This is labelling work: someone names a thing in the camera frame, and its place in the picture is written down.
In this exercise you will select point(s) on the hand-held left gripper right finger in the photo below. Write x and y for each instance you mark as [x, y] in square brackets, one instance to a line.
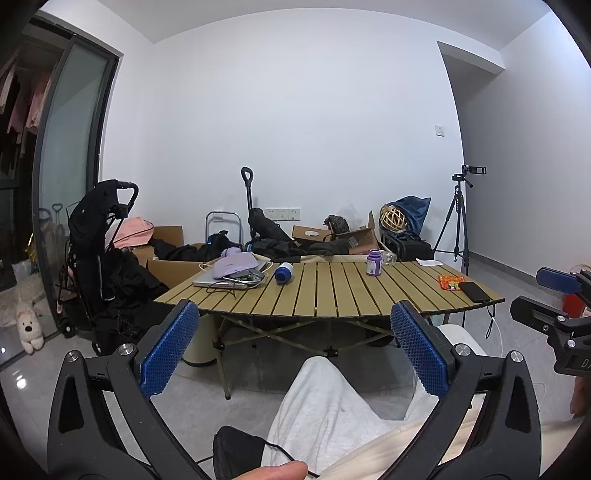
[418, 350]

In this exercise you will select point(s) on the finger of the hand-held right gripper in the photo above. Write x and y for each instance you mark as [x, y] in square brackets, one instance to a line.
[557, 279]
[542, 317]

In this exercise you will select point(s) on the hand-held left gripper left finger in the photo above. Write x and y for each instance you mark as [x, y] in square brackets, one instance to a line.
[168, 350]

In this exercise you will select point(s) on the blue and white bottle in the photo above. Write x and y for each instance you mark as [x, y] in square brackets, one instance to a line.
[283, 272]

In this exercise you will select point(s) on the person's right hand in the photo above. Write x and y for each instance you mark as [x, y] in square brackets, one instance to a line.
[577, 400]

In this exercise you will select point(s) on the person's left hand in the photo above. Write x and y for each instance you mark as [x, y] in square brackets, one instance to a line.
[277, 471]

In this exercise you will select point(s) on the red container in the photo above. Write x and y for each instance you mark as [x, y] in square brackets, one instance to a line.
[572, 302]

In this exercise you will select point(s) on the cream round bin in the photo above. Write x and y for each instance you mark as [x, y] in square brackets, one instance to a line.
[199, 341]

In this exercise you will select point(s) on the black phone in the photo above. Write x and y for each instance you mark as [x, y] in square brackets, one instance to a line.
[474, 291]

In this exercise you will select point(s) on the orange snack packet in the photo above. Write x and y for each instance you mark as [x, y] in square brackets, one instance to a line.
[451, 282]

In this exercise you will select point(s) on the large cardboard box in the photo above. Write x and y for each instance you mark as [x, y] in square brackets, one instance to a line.
[178, 273]

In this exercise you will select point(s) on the silver laptop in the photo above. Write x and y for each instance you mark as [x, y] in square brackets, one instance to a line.
[221, 280]

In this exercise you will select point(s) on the white paper sheet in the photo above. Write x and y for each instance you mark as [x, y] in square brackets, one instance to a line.
[429, 262]

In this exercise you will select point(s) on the purple bottle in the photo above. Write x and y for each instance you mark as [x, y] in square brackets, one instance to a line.
[374, 263]

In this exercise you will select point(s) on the black clothes pile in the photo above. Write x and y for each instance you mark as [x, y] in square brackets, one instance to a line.
[184, 251]

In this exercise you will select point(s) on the black case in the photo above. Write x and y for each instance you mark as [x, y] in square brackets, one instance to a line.
[411, 249]

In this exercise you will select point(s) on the lilac pouch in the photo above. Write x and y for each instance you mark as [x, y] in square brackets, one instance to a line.
[233, 266]

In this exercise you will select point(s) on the white pants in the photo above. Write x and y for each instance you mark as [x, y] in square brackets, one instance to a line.
[332, 415]

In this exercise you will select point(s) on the black stroller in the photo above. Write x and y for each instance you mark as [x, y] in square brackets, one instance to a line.
[104, 258]

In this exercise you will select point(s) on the folding wooden slat table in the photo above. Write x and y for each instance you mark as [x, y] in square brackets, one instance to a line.
[323, 288]

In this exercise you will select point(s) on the black tripod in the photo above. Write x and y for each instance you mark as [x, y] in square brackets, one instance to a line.
[455, 226]

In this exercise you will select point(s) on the pink bag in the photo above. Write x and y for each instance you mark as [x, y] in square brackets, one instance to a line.
[134, 233]

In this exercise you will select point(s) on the black pouch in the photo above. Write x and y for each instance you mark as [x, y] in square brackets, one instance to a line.
[238, 454]

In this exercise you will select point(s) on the open cardboard box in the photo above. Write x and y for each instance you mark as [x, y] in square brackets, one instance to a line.
[353, 237]

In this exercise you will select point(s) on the woven rattan ball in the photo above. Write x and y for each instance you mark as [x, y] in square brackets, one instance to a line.
[395, 218]

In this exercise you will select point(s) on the grey folding stool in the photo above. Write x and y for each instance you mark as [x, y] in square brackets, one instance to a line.
[224, 226]

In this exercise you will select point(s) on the white plush dog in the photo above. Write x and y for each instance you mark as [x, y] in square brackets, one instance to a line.
[28, 328]

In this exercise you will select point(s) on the blue bag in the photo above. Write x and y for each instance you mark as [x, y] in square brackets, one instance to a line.
[415, 207]

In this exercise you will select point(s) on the black folded wagon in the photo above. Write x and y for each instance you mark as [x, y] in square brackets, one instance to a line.
[272, 235]

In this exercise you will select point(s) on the glass sliding door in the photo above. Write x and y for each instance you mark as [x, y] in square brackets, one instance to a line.
[69, 161]

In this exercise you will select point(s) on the hanging clothes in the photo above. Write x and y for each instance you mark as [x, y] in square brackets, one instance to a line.
[23, 106]

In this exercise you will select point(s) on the black camera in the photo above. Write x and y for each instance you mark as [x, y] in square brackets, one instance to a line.
[474, 170]

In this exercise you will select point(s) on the wall socket strip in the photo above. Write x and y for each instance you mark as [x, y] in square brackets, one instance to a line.
[283, 213]

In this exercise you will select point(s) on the white wall switch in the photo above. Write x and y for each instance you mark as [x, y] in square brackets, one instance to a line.
[440, 130]

